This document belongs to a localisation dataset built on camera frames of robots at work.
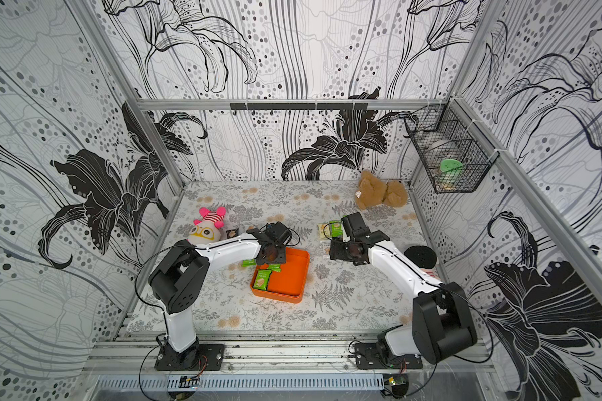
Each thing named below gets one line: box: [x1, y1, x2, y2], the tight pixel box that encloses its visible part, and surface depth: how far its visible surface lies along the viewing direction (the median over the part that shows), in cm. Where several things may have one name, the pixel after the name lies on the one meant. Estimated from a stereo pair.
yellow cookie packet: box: [316, 223, 331, 240], surface depth 103 cm
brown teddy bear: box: [354, 170, 409, 210], surface depth 106 cm
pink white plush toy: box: [188, 206, 227, 246], surface depth 97 cm
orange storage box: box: [250, 247, 310, 304], surface depth 87 cm
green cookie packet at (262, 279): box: [253, 269, 272, 291], surface depth 88 cm
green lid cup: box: [438, 158, 465, 192], surface depth 80 cm
